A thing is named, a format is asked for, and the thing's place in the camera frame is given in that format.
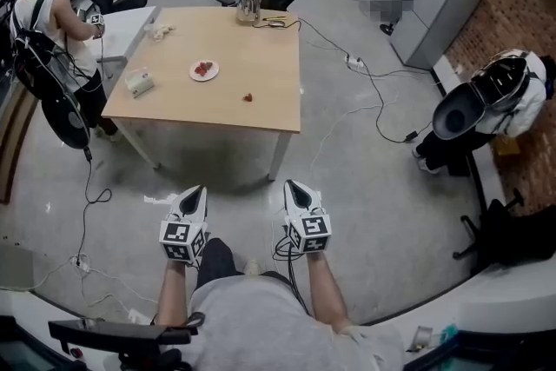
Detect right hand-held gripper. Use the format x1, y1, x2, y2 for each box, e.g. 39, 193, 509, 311
283, 180, 333, 255

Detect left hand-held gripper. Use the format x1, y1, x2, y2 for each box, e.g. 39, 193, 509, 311
158, 185, 209, 266

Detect white plate with strawberries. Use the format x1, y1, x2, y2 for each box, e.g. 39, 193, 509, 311
189, 59, 221, 83

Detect person's left forearm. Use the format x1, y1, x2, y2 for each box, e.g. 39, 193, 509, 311
155, 258, 195, 328

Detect person's right forearm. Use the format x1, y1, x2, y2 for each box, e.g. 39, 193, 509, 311
303, 251, 351, 334

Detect person's black trousers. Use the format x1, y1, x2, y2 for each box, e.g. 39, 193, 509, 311
195, 237, 245, 288

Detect person's grey shirt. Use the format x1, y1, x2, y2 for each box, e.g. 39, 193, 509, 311
173, 275, 405, 371

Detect pale tissue box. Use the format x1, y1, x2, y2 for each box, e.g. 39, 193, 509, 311
124, 69, 156, 99

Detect white curved desk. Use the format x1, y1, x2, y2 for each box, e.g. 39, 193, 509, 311
0, 285, 158, 344
360, 262, 556, 361

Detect large crumpled tissue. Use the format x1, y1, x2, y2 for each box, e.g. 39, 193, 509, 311
151, 24, 176, 42

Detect cardboard piece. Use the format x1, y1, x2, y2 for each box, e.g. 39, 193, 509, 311
494, 137, 521, 156

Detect grey metal cabinet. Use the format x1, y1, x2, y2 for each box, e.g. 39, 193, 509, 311
389, 0, 484, 70

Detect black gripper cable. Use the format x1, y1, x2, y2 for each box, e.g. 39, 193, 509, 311
273, 236, 312, 316

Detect white floor cable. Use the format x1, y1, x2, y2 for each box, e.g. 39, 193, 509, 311
310, 90, 400, 183

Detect black floor cable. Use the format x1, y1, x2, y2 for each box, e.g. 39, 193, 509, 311
358, 58, 420, 144
77, 147, 113, 262

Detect black equipment bracket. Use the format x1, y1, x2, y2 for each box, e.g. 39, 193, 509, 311
47, 316, 199, 371

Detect black mouse cable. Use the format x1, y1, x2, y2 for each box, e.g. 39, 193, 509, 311
253, 17, 301, 31

